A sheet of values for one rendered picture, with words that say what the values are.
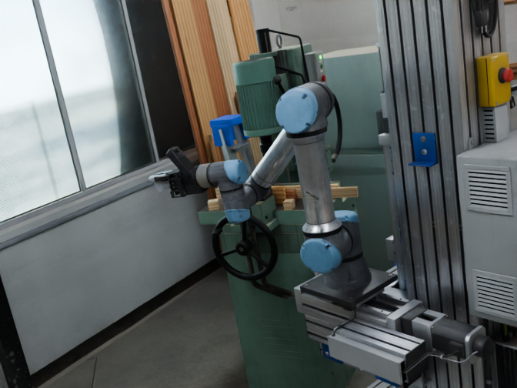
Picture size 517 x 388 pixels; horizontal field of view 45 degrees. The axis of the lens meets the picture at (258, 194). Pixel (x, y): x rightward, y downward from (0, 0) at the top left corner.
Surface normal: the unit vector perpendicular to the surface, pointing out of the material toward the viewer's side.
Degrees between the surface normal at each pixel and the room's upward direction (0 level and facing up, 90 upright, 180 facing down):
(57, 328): 90
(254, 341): 90
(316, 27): 90
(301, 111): 83
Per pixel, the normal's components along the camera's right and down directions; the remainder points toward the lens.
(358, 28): -0.56, 0.31
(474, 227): -0.75, 0.29
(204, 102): 0.79, -0.03
